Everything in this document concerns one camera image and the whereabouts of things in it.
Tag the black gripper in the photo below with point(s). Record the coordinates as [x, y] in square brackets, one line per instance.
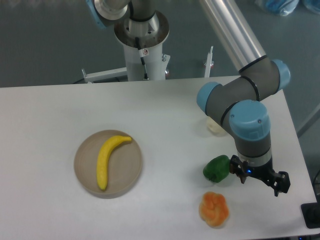
[278, 181]

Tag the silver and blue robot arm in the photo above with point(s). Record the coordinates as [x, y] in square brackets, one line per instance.
[237, 106]

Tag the beige round plate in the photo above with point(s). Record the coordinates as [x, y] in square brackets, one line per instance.
[123, 166]

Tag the yellow banana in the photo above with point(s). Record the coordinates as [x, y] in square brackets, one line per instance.
[103, 158]

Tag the green bell pepper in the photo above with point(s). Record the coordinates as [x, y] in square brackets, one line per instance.
[217, 169]

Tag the orange knotted bread roll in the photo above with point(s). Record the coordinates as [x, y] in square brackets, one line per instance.
[213, 209]

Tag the black device at table edge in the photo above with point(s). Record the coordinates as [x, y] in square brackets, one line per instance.
[311, 214]

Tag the white garlic bulb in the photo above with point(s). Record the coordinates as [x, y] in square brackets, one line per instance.
[214, 127]

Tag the blue plastic bag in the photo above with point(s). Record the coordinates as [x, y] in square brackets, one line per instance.
[286, 7]

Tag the white right support bracket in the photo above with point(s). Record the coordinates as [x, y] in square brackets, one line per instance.
[209, 63]

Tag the white support bracket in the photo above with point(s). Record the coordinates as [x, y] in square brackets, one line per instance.
[103, 75]
[209, 63]

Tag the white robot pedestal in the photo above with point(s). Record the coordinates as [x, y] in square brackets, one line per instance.
[142, 43]

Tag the white left support bracket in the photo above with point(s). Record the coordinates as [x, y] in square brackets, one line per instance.
[103, 75]

